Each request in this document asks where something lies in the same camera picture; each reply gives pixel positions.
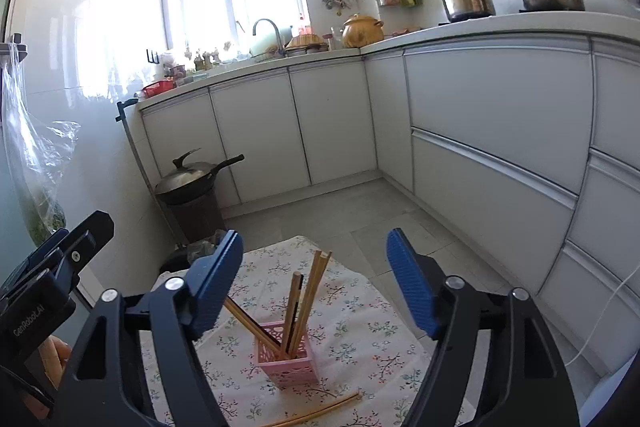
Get steel kitchen faucet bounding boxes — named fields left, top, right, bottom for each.
left=251, top=18, right=283, bottom=56

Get wall hook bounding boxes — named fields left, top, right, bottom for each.
left=0, top=34, right=28, bottom=68

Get woven bamboo basket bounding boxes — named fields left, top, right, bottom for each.
left=285, top=33, right=328, bottom=52

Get pink lattice utensil holder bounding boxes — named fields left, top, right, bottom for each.
left=256, top=321, right=321, bottom=389

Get white cable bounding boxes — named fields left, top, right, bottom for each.
left=565, top=272, right=640, bottom=365

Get brown waste bin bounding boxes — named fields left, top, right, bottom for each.
left=167, top=189, right=226, bottom=244

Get group of small condiment bottles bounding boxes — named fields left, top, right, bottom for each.
left=192, top=47, right=223, bottom=70

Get red plastic basket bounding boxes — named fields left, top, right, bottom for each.
left=141, top=79, right=176, bottom=99

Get floral tablecloth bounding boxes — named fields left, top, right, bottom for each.
left=140, top=234, right=466, bottom=427

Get grey rod with black clamp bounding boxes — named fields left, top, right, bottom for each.
left=116, top=98, right=171, bottom=228

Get steel wok lid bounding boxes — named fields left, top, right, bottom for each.
left=156, top=148, right=213, bottom=192

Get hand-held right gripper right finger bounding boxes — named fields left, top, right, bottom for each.
left=385, top=228, right=581, bottom=427

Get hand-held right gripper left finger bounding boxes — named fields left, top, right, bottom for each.
left=65, top=229, right=245, bottom=427

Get plastic bag of green vegetables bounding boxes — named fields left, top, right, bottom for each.
left=0, top=57, right=81, bottom=245

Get crumpled clear plastic bag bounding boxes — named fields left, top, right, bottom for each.
left=186, top=232, right=226, bottom=264

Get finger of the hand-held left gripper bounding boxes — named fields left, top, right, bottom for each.
left=50, top=209, right=115, bottom=278
left=17, top=228, right=71, bottom=275

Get yellow clay pot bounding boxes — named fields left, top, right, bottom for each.
left=341, top=13, right=386, bottom=49

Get light wooden chopstick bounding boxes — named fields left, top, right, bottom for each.
left=292, top=250, right=322, bottom=353
left=223, top=304, right=275, bottom=354
left=310, top=392, right=362, bottom=413
left=296, top=250, right=332, bottom=353
left=223, top=298, right=282, bottom=352
left=281, top=273, right=304, bottom=354
left=270, top=398, right=359, bottom=427

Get person's left hand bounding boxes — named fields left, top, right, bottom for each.
left=39, top=336, right=72, bottom=383

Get black wok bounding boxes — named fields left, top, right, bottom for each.
left=154, top=154, right=246, bottom=198

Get row of white cabinet doors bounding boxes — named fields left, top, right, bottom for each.
left=137, top=29, right=640, bottom=378

